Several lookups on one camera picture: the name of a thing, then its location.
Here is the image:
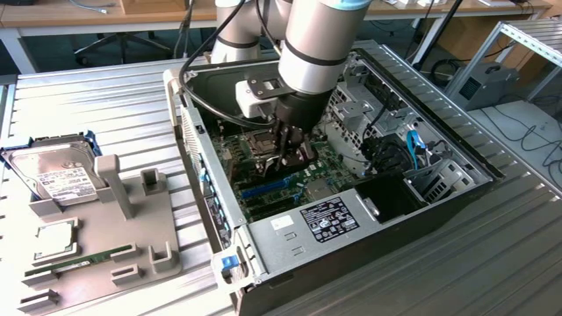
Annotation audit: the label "blue wire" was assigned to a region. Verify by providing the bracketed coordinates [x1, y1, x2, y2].
[405, 130, 424, 172]

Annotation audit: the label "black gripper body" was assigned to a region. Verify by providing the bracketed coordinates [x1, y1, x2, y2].
[273, 89, 331, 133]

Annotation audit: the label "black slanted pole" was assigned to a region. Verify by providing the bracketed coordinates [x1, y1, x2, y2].
[409, 0, 464, 72]

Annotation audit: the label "silver chipset heatsink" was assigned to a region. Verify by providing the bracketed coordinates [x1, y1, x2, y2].
[304, 179, 339, 201]

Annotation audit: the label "black office chair base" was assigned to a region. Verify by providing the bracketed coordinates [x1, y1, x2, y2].
[72, 31, 172, 65]

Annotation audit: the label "grey power supply unit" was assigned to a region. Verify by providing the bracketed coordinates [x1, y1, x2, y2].
[245, 189, 385, 277]

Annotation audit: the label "black cables on table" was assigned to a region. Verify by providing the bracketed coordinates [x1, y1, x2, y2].
[478, 105, 562, 169]

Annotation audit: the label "coiled black cable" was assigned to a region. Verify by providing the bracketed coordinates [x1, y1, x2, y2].
[429, 58, 460, 83]

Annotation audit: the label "aluminium frame rack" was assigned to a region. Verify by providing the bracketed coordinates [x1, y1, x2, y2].
[445, 19, 562, 109]

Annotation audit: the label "wooden desk with box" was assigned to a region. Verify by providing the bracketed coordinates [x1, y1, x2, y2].
[0, 0, 220, 75]

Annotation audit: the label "brown wooden box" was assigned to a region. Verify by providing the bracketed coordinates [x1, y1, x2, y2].
[120, 0, 185, 16]

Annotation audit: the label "silver drive cage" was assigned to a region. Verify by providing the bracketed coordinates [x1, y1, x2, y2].
[324, 62, 440, 180]

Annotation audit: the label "grey parts rack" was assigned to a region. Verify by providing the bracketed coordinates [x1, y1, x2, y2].
[16, 154, 183, 313]

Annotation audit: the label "black wire bundle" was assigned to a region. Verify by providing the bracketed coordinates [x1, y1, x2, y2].
[363, 136, 416, 175]

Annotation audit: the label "open black PC case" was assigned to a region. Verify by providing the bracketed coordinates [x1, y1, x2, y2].
[162, 47, 504, 316]

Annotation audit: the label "green motherboard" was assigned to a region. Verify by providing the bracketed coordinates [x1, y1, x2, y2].
[209, 128, 352, 223]

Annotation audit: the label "hard disk drive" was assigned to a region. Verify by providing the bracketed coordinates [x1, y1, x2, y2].
[0, 130, 104, 201]

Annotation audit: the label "grey network cable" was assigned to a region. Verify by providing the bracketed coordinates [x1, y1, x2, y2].
[69, 0, 109, 14]

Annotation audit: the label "silver disk bay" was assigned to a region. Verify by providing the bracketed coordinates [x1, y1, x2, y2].
[403, 159, 478, 205]

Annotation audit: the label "silver CPU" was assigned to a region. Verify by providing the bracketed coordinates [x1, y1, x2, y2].
[33, 225, 74, 261]

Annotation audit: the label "green RAM stick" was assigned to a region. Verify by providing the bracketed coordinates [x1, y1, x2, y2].
[24, 243, 132, 277]

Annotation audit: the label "grey control box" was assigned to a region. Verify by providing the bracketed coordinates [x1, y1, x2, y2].
[447, 62, 522, 111]

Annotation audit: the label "black graphics card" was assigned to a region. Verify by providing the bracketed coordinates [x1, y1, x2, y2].
[221, 144, 317, 182]

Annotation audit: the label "silver hard disk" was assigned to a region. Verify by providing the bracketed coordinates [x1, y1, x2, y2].
[1, 140, 100, 207]

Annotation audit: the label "blue expansion slot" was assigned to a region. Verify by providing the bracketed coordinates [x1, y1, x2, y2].
[240, 179, 291, 198]

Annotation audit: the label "hanging cable with plug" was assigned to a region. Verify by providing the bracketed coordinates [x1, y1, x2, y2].
[173, 0, 193, 59]

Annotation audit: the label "CPU socket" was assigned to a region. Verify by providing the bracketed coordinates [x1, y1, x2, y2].
[241, 129, 279, 156]

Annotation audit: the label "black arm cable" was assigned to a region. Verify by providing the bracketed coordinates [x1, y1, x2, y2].
[179, 0, 281, 128]

